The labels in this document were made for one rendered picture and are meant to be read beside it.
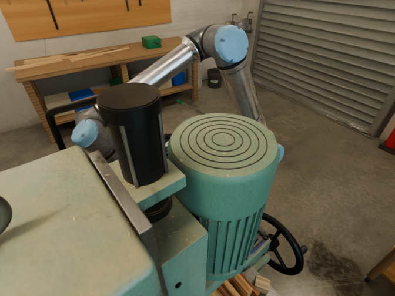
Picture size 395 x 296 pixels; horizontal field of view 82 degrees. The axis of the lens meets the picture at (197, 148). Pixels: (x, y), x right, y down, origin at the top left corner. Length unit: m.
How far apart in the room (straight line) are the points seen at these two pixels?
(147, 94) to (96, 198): 0.13
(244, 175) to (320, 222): 2.02
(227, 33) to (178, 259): 0.70
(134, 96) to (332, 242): 2.11
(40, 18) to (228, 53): 2.86
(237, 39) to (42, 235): 0.77
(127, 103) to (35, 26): 3.28
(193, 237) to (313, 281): 1.71
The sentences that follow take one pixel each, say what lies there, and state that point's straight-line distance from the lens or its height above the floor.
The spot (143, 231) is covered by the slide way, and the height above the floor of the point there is 1.52.
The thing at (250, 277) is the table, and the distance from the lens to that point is 0.89.
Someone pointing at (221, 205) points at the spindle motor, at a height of 1.45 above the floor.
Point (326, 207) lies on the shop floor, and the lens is 2.45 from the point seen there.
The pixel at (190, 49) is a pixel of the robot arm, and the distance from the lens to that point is 0.96.
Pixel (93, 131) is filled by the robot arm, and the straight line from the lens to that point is 0.78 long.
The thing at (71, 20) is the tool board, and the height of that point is 1.21.
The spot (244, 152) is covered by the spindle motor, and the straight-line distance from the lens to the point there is 0.34.
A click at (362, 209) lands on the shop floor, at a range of 2.60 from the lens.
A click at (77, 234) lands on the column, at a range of 0.25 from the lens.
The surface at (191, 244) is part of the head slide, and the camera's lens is 0.34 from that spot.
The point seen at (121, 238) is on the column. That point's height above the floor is 1.52.
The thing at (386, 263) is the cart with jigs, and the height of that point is 0.28.
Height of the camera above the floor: 1.72
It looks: 39 degrees down
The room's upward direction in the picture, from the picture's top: straight up
